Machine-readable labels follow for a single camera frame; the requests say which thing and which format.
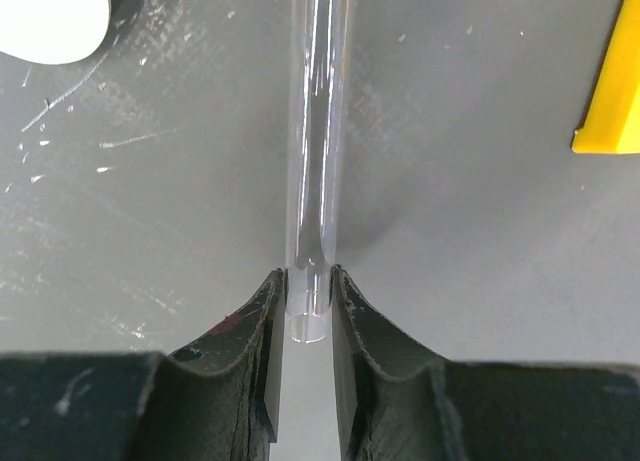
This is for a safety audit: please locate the white round lid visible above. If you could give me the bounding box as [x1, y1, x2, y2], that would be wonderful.
[1, 0, 112, 65]

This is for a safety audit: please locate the clear test tube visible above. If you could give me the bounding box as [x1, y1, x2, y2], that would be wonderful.
[285, 0, 357, 343]

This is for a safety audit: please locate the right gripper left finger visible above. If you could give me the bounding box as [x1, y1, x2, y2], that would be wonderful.
[1, 269, 285, 460]

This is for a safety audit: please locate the yellow test tube rack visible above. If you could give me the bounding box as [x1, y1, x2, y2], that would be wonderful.
[572, 0, 639, 155]

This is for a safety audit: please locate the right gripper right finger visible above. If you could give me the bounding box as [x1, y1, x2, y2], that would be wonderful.
[331, 266, 639, 460]

